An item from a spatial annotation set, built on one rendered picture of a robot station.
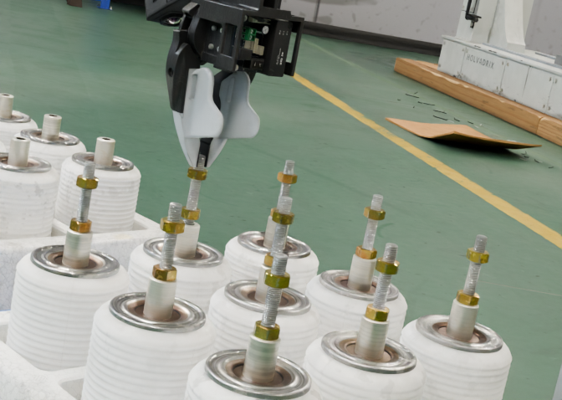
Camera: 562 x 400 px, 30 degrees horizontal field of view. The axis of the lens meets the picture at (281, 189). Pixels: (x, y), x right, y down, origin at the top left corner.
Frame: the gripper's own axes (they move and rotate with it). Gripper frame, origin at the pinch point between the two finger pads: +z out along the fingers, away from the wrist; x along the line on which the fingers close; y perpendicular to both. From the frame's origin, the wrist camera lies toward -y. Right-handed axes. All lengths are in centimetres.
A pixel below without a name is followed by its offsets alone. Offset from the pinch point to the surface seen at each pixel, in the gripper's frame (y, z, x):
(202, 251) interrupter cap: 0.8, 9.6, 2.1
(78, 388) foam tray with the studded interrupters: 7.8, 17.9, -14.3
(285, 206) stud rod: 12.8, 1.4, 0.0
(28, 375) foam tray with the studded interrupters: 6.3, 16.9, -18.2
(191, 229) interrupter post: 1.6, 7.1, -0.4
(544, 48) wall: -379, 17, 619
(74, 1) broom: -462, 32, 265
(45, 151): -39.0, 10.5, 7.7
